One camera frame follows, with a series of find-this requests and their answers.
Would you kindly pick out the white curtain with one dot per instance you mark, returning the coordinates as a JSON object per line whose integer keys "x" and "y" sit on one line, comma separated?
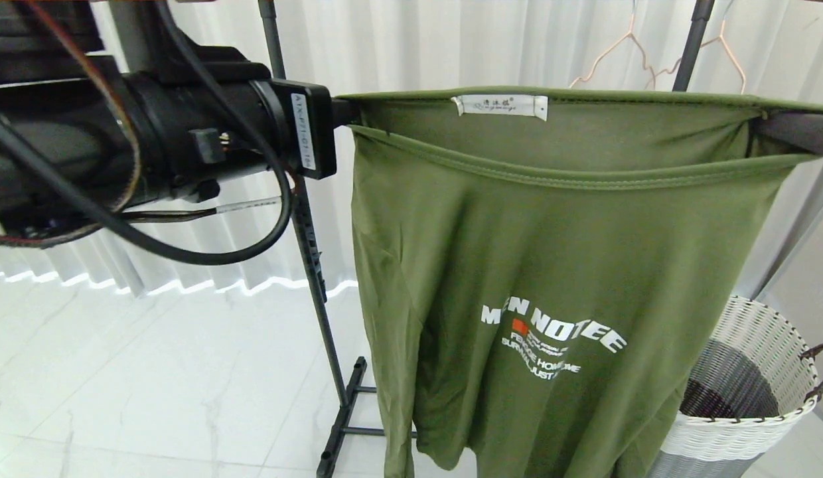
{"x": 451, "y": 46}

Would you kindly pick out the black clothes rack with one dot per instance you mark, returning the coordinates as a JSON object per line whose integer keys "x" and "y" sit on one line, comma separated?
{"x": 312, "y": 252}

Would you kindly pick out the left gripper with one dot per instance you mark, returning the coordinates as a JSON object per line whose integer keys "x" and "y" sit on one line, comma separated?
{"x": 212, "y": 119}

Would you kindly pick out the white laundry basket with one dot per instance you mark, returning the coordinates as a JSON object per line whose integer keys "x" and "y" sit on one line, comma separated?
{"x": 750, "y": 345}

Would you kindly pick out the pink clothes hanger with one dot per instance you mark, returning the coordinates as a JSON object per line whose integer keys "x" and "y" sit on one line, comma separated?
{"x": 604, "y": 56}
{"x": 732, "y": 61}

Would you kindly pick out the green printed shirt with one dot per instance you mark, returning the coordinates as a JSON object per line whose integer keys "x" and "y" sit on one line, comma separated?
{"x": 518, "y": 252}

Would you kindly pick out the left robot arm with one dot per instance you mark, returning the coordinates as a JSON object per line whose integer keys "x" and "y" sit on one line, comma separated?
{"x": 53, "y": 146}

